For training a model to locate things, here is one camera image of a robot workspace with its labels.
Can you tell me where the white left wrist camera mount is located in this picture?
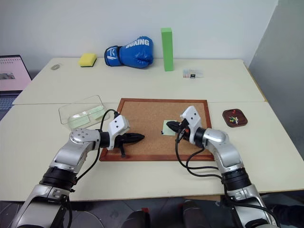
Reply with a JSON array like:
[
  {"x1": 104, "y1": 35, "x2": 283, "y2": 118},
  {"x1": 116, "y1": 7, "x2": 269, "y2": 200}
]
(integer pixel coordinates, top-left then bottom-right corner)
[{"x1": 106, "y1": 115, "x2": 131, "y2": 151}]

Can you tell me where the dark shoe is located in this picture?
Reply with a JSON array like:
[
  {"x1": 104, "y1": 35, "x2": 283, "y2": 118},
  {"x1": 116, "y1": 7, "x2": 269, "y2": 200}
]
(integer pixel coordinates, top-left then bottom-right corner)
[{"x1": 272, "y1": 203, "x2": 304, "y2": 225}]

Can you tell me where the small clear parts case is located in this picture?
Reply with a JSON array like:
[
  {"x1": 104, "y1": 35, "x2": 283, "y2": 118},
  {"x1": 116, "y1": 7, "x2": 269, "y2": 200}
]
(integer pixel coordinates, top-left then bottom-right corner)
[{"x1": 182, "y1": 68, "x2": 205, "y2": 79}]

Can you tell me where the open laptop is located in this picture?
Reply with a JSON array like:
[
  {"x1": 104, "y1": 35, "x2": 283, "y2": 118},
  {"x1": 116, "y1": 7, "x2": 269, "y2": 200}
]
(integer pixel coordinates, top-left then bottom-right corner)
[{"x1": 0, "y1": 55, "x2": 32, "y2": 117}]

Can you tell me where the clear plastic box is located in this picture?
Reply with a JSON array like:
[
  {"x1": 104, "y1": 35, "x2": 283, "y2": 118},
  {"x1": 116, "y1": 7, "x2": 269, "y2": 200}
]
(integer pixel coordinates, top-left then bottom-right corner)
[{"x1": 58, "y1": 95, "x2": 110, "y2": 130}]

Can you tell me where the large green note stack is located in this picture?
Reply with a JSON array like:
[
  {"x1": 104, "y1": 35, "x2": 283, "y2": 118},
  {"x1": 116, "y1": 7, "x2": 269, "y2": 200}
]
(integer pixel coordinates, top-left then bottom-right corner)
[{"x1": 68, "y1": 113, "x2": 91, "y2": 128}]

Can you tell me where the yellow sponge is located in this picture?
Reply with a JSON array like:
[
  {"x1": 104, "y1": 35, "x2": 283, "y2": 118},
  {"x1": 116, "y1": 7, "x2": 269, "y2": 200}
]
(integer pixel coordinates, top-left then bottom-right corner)
[{"x1": 78, "y1": 53, "x2": 98, "y2": 68}]

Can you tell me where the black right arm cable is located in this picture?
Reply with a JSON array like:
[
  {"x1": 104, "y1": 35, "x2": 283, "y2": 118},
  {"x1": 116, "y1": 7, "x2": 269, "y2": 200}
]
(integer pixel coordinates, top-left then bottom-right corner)
[{"x1": 175, "y1": 128, "x2": 225, "y2": 181}]

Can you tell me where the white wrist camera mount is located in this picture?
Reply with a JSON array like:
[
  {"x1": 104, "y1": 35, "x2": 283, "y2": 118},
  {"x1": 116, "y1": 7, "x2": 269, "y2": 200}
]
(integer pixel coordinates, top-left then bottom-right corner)
[
  {"x1": 179, "y1": 105, "x2": 203, "y2": 141},
  {"x1": 106, "y1": 115, "x2": 131, "y2": 151}
]

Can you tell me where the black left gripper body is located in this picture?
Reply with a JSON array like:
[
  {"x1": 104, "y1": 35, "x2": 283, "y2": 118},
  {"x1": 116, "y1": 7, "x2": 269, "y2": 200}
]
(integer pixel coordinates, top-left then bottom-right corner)
[{"x1": 113, "y1": 133, "x2": 132, "y2": 158}]

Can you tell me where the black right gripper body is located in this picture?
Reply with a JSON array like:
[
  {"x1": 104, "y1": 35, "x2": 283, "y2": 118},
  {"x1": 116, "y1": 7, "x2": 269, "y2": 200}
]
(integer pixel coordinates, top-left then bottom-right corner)
[{"x1": 176, "y1": 119, "x2": 192, "y2": 142}]

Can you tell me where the tall green block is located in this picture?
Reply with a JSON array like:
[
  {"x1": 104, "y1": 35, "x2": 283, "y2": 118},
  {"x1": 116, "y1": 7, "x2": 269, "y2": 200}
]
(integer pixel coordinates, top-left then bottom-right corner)
[{"x1": 160, "y1": 27, "x2": 175, "y2": 72}]

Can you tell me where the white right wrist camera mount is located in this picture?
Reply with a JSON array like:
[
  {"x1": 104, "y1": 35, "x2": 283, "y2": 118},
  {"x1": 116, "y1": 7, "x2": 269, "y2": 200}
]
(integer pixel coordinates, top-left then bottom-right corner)
[{"x1": 179, "y1": 105, "x2": 203, "y2": 141}]

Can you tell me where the blue boxing glove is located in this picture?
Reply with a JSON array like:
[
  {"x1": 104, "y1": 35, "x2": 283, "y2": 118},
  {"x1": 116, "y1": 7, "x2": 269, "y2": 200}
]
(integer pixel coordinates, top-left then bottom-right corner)
[{"x1": 104, "y1": 36, "x2": 154, "y2": 69}]

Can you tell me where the brown wooden tray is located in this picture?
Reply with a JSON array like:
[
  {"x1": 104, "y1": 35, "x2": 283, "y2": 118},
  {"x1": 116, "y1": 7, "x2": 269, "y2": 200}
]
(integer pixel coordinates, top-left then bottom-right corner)
[{"x1": 222, "y1": 108, "x2": 248, "y2": 128}]

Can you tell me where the small green note stack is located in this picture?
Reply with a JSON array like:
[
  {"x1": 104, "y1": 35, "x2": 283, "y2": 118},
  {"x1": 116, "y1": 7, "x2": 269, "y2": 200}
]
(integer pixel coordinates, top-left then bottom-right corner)
[{"x1": 88, "y1": 105, "x2": 105, "y2": 120}]

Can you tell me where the wood framed cork board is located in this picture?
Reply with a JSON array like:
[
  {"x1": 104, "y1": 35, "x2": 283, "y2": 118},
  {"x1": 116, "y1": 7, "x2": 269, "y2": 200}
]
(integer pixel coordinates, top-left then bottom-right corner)
[{"x1": 99, "y1": 98, "x2": 215, "y2": 162}]

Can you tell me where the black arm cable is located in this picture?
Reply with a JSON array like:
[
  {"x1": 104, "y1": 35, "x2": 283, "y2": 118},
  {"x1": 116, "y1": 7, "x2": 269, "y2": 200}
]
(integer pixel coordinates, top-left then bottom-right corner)
[
  {"x1": 68, "y1": 108, "x2": 120, "y2": 190},
  {"x1": 175, "y1": 128, "x2": 225, "y2": 181}
]

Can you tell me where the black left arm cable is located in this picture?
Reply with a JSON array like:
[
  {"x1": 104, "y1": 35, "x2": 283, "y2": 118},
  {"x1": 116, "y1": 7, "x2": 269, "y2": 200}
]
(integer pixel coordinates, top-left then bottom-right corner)
[{"x1": 68, "y1": 108, "x2": 120, "y2": 190}]

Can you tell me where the green sticky note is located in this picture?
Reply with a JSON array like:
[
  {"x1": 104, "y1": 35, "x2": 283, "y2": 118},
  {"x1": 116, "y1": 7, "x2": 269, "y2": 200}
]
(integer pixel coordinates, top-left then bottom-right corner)
[{"x1": 161, "y1": 119, "x2": 177, "y2": 136}]

